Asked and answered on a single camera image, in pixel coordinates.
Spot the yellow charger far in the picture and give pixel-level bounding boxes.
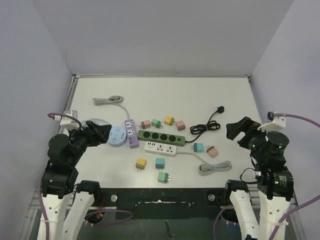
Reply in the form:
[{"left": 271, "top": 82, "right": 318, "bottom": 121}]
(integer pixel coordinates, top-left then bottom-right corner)
[{"left": 164, "top": 116, "right": 175, "bottom": 126}]

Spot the green charger near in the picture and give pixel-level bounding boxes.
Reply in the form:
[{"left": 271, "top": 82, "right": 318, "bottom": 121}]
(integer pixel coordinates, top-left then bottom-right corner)
[{"left": 157, "top": 172, "right": 171, "bottom": 184}]

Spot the white power strip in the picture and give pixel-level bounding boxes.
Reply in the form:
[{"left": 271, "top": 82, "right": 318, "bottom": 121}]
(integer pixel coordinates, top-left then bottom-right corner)
[{"left": 144, "top": 141, "right": 177, "bottom": 156}]

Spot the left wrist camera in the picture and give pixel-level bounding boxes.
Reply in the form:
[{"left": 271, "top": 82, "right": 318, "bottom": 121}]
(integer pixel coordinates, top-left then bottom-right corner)
[{"left": 59, "top": 110, "right": 80, "bottom": 131}]

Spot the yellow charger near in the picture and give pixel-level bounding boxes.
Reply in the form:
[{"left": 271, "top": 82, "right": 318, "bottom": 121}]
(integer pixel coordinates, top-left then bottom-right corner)
[{"left": 135, "top": 158, "right": 147, "bottom": 171}]

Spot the green power strip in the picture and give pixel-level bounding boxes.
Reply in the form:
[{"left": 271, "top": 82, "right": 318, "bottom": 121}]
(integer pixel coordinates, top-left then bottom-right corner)
[{"left": 137, "top": 130, "right": 186, "bottom": 147}]

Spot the grey cord of purple strip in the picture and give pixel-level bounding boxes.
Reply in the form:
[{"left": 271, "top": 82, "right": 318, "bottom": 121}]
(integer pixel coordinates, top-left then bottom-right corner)
[{"left": 92, "top": 95, "right": 131, "bottom": 121}]

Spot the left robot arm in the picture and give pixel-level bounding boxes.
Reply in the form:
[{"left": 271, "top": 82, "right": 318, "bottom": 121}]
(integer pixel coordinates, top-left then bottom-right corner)
[{"left": 37, "top": 120, "right": 112, "bottom": 240}]

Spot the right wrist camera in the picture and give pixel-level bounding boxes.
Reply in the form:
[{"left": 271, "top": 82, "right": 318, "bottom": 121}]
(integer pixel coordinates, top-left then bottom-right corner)
[{"left": 257, "top": 111, "right": 286, "bottom": 133}]

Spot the green charger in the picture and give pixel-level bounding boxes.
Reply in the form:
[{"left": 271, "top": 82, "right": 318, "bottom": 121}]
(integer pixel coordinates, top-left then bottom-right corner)
[
  {"left": 157, "top": 172, "right": 171, "bottom": 184},
  {"left": 151, "top": 118, "right": 162, "bottom": 129}
]

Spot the yellow charger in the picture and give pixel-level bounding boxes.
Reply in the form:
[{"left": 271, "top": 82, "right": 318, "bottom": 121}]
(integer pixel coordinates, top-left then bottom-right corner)
[
  {"left": 135, "top": 158, "right": 147, "bottom": 171},
  {"left": 164, "top": 116, "right": 175, "bottom": 126}
]

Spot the grey cord of white strip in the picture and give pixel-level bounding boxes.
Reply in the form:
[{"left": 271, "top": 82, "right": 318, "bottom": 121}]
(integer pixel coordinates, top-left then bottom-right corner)
[{"left": 176, "top": 150, "right": 233, "bottom": 177}]

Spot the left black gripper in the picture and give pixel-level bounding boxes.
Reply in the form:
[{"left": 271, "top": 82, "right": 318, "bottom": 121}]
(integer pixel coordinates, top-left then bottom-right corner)
[{"left": 68, "top": 119, "right": 112, "bottom": 165}]

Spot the round blue power strip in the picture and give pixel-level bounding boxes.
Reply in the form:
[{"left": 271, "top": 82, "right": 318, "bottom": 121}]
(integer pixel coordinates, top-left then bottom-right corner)
[{"left": 108, "top": 126, "right": 127, "bottom": 147}]

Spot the teal charger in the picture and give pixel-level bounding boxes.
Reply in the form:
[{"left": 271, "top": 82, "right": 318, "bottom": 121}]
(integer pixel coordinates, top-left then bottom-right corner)
[
  {"left": 191, "top": 142, "right": 205, "bottom": 153},
  {"left": 155, "top": 157, "right": 165, "bottom": 171}
]

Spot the black power cord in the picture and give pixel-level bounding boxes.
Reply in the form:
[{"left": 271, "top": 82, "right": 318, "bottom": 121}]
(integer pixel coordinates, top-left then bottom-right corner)
[{"left": 184, "top": 106, "right": 225, "bottom": 144}]

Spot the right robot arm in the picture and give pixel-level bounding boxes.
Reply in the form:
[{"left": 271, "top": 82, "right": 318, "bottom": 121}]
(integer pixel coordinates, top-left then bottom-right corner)
[{"left": 222, "top": 116, "right": 294, "bottom": 240}]

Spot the light blue coiled cord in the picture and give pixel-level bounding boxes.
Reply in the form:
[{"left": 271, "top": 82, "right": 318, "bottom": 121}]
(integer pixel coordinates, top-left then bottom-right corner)
[{"left": 80, "top": 118, "right": 112, "bottom": 127}]

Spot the pink charger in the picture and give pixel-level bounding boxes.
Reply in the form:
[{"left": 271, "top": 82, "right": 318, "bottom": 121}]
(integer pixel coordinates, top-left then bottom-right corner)
[
  {"left": 139, "top": 120, "right": 152, "bottom": 129},
  {"left": 175, "top": 120, "right": 186, "bottom": 131},
  {"left": 206, "top": 145, "right": 219, "bottom": 158}
]

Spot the purple power strip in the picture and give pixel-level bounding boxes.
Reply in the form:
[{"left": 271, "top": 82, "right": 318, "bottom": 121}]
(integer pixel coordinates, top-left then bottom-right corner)
[{"left": 124, "top": 119, "right": 139, "bottom": 149}]

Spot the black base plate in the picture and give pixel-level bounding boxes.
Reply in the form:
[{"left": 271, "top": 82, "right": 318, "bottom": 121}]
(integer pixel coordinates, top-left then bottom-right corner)
[{"left": 90, "top": 187, "right": 231, "bottom": 220}]

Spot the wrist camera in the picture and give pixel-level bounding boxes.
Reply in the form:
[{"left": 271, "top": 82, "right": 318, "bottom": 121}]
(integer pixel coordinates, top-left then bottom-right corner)
[
  {"left": 59, "top": 110, "right": 80, "bottom": 131},
  {"left": 257, "top": 111, "right": 286, "bottom": 133}
]

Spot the green charger far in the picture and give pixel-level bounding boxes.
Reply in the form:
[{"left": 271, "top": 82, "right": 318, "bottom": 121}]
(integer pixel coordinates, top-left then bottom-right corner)
[{"left": 151, "top": 118, "right": 162, "bottom": 129}]

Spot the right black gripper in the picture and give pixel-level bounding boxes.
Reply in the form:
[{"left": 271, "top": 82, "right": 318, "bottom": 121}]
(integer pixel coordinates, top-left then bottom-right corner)
[{"left": 226, "top": 115, "right": 268, "bottom": 161}]

